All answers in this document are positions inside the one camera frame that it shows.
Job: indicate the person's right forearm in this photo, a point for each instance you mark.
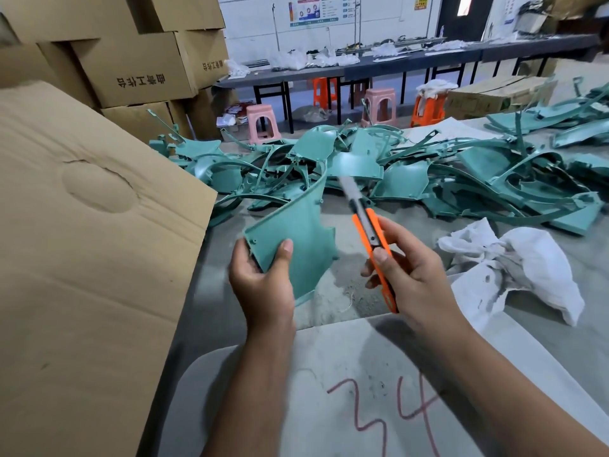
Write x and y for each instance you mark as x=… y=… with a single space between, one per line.
x=495 y=390

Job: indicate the orange plastic stool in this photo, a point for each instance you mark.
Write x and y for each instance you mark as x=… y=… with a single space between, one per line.
x=323 y=91
x=428 y=111

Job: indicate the orange utility knife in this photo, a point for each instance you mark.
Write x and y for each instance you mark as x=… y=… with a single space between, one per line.
x=368 y=228

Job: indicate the person's left hand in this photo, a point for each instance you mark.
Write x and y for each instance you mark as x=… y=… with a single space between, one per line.
x=264 y=295

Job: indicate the white board with red marks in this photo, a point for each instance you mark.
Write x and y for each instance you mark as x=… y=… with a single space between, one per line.
x=342 y=385

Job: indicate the plain brown cardboard box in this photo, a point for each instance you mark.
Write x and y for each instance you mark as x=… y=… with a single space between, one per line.
x=209 y=111
x=138 y=121
x=62 y=14
x=183 y=11
x=33 y=66

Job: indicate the long dark work table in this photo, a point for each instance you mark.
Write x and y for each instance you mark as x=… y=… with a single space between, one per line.
x=380 y=64

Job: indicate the person's left thumb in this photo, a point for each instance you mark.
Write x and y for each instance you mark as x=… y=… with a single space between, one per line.
x=281 y=259

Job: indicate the colourful wall poster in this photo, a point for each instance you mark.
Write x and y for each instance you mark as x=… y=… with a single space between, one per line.
x=314 y=9

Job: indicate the white plastic bag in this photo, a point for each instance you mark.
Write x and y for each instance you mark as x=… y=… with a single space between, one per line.
x=236 y=68
x=335 y=57
x=289 y=60
x=384 y=50
x=448 y=45

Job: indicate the pile of teal plastic scraps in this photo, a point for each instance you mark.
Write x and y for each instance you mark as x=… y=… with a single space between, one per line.
x=456 y=176

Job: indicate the pink plastic stool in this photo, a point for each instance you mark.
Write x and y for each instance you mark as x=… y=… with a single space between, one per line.
x=262 y=119
x=379 y=104

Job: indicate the crumpled white woven sack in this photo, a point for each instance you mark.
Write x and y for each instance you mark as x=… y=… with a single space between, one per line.
x=528 y=266

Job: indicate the person's right hand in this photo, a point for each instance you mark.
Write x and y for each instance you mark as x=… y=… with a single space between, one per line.
x=421 y=285

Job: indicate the person's left forearm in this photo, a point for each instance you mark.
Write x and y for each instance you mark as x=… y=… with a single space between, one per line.
x=252 y=395

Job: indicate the teal plastic panel part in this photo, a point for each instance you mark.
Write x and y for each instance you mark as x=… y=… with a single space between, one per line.
x=297 y=233

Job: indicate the person's right thumb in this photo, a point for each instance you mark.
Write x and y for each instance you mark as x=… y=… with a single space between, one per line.
x=386 y=262

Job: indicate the printed brown cardboard box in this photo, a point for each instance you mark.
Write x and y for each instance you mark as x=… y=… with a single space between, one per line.
x=138 y=66

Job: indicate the large flat cardboard sheet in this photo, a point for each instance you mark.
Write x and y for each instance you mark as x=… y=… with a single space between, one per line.
x=90 y=261

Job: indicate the white cloth bundle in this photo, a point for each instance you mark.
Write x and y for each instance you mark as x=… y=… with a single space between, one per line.
x=435 y=88

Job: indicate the small yellow wall sign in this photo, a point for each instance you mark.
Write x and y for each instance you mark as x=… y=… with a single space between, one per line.
x=421 y=3

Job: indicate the white paper sheet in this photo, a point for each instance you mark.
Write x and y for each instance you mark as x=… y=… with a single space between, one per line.
x=447 y=130

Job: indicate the flat open cardboard box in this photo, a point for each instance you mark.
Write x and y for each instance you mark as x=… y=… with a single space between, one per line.
x=497 y=95

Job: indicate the clear plastic bag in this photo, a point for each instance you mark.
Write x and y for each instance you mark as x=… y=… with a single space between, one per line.
x=310 y=114

